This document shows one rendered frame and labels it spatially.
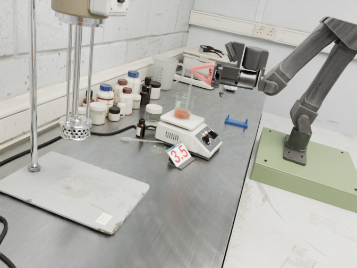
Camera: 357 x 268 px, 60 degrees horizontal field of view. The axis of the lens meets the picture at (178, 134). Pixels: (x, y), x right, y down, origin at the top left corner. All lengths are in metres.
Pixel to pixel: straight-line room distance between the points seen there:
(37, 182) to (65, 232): 0.17
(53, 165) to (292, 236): 0.61
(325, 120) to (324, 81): 1.49
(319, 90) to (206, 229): 0.54
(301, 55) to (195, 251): 0.62
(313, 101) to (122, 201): 0.63
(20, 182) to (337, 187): 0.81
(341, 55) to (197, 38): 1.59
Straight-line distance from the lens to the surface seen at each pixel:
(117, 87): 1.27
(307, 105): 1.01
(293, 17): 2.37
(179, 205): 0.77
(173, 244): 0.66
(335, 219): 0.93
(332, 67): 1.01
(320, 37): 0.98
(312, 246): 0.80
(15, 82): 1.00
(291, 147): 1.06
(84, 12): 0.60
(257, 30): 2.31
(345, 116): 2.50
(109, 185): 0.78
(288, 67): 0.98
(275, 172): 0.94
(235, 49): 0.97
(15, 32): 0.98
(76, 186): 0.77
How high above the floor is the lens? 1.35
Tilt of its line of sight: 24 degrees down
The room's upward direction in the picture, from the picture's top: 11 degrees clockwise
